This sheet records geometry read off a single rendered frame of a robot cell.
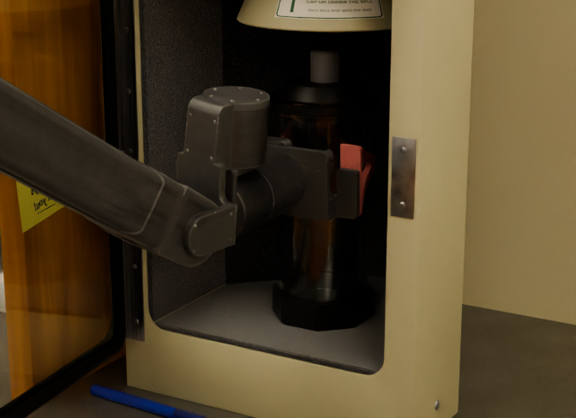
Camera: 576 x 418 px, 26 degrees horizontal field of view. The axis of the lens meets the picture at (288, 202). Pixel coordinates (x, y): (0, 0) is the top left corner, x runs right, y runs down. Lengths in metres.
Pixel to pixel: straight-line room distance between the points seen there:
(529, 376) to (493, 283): 0.23
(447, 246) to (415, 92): 0.17
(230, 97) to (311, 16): 0.12
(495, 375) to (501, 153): 0.30
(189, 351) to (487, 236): 0.45
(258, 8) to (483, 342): 0.49
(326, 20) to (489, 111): 0.43
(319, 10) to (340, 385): 0.34
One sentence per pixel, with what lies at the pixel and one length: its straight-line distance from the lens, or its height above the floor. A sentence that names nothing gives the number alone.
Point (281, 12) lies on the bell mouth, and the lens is 1.12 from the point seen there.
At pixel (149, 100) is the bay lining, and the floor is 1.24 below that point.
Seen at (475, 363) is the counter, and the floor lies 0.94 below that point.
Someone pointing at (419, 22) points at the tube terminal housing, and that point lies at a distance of 1.04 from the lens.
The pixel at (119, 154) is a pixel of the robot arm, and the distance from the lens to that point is 0.94.
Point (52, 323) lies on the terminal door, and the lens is 1.14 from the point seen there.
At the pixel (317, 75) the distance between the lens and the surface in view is 1.20.
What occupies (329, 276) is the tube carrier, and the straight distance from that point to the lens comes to 1.21.
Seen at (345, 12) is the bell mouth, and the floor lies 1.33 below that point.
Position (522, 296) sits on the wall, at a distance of 1.54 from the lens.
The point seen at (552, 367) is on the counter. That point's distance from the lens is 1.37.
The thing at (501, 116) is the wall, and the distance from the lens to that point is 1.49.
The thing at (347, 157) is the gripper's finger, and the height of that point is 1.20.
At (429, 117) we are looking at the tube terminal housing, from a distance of 1.07.
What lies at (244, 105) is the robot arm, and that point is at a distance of 1.03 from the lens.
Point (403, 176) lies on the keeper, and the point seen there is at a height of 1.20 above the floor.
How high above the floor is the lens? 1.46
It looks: 16 degrees down
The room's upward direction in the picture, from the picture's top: straight up
